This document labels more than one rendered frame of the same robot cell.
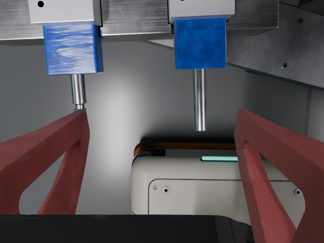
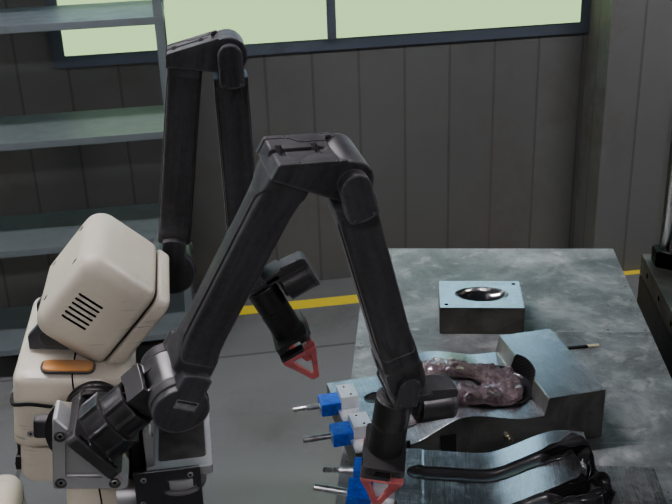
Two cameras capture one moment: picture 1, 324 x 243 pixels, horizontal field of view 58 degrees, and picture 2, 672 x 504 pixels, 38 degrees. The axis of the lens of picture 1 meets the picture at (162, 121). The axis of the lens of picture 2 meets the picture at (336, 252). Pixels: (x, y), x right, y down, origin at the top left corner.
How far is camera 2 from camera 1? 179 cm
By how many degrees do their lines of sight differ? 68
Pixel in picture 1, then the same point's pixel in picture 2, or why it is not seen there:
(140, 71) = not seen: outside the picture
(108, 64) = not seen: outside the picture
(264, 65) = (341, 482)
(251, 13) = (359, 445)
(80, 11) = (343, 394)
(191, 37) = (343, 425)
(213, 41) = (343, 430)
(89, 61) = (325, 403)
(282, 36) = not seen: hidden behind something
